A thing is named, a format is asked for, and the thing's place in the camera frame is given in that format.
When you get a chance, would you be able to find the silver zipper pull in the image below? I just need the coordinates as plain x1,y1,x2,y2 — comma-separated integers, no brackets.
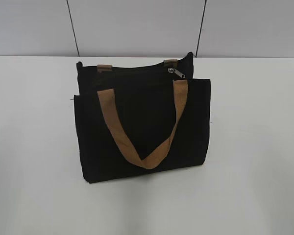
168,68,186,79

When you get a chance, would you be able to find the black canvas tote bag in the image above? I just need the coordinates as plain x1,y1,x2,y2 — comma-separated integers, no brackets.
73,52,211,183

